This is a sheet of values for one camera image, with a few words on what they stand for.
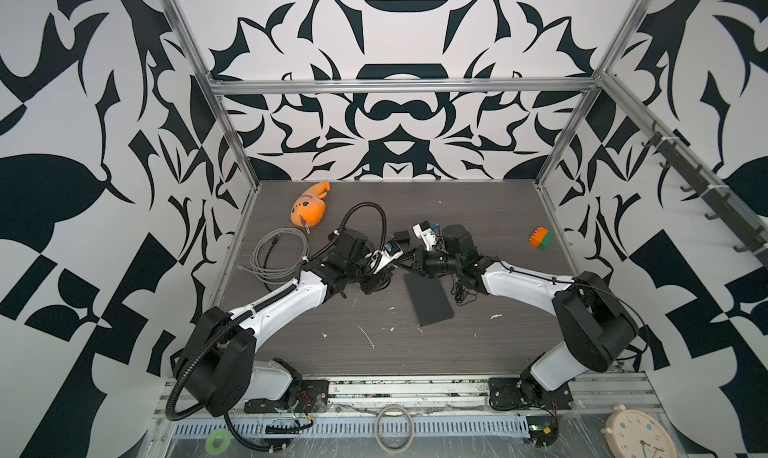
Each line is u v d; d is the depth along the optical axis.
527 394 0.67
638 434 0.67
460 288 0.92
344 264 0.66
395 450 0.66
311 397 0.73
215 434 0.70
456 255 0.69
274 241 1.02
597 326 0.45
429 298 0.89
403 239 1.01
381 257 0.70
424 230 0.81
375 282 0.72
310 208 1.02
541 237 1.02
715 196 0.59
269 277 0.93
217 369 0.41
